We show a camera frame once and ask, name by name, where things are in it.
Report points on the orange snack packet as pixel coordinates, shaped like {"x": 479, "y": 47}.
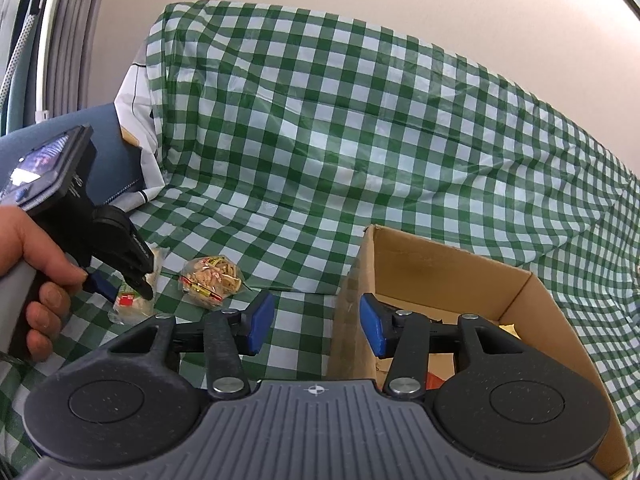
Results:
{"x": 435, "y": 379}

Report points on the blue zippered cushion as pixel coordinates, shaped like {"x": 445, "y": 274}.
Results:
{"x": 110, "y": 160}

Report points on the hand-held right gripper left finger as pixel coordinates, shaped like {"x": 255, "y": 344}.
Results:
{"x": 261, "y": 322}

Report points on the person's left hand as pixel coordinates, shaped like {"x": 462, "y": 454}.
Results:
{"x": 35, "y": 245}

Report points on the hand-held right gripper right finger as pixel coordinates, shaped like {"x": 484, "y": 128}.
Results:
{"x": 372, "y": 325}

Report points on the brown cardboard box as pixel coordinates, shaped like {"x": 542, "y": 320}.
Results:
{"x": 440, "y": 270}

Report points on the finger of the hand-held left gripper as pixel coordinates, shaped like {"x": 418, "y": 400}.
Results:
{"x": 140, "y": 270}
{"x": 100, "y": 287}

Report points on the white cloth bag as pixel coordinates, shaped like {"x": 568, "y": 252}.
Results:
{"x": 135, "y": 105}

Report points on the green label cracker packet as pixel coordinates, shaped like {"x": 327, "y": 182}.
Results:
{"x": 130, "y": 305}

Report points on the grey curtain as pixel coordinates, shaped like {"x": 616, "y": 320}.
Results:
{"x": 75, "y": 35}

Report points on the clear cookie packet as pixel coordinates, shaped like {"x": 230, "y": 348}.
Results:
{"x": 212, "y": 280}

